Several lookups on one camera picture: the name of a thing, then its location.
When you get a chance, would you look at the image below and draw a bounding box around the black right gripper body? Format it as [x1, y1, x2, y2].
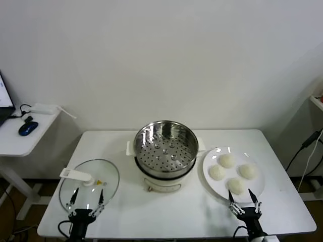
[236, 208, 263, 236]

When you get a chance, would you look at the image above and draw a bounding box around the white side desk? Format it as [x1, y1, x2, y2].
[0, 105, 61, 220]

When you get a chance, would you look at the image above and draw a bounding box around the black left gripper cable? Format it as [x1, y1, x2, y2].
[58, 220, 74, 242]

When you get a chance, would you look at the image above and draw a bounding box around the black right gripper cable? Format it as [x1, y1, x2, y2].
[232, 225, 249, 239]

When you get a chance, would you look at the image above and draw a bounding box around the white electric cooker pot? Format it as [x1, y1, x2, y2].
[125, 136, 206, 194]

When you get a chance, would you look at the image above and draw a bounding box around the white hanging cable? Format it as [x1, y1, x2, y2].
[296, 141, 321, 192]

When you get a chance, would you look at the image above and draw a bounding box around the thin black desk cable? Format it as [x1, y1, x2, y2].
[10, 103, 32, 119]

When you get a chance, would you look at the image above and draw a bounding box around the white plastic stick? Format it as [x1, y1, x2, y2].
[57, 105, 77, 119]

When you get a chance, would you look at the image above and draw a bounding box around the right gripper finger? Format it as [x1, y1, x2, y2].
[248, 188, 262, 215]
[228, 189, 245, 215]

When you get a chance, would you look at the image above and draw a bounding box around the black laptop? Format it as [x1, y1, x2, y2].
[0, 69, 16, 127]

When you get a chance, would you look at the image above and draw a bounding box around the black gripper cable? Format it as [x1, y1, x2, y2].
[232, 225, 249, 239]
[58, 220, 74, 242]

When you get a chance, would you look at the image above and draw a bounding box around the white steamed baozi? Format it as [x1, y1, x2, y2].
[238, 163, 258, 180]
[208, 165, 226, 182]
[226, 177, 247, 195]
[219, 153, 235, 169]

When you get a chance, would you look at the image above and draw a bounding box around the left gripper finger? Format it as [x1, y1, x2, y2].
[65, 188, 79, 217]
[88, 189, 105, 218]

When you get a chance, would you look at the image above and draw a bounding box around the white rectangular box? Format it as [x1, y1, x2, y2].
[30, 102, 58, 115]

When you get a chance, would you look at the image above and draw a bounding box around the glass lid with white handle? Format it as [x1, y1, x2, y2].
[58, 158, 120, 210]

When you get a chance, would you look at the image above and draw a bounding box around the white round plate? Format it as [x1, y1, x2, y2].
[202, 146, 265, 204]

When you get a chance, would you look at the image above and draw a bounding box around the white shelf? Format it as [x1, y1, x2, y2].
[309, 95, 323, 111]

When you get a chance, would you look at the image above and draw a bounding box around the blue computer mouse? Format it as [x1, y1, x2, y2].
[18, 120, 39, 137]

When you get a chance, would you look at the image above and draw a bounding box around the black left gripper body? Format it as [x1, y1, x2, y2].
[67, 208, 98, 242]

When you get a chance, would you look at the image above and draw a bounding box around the stainless steel steamer basket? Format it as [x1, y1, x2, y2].
[133, 120, 199, 178]

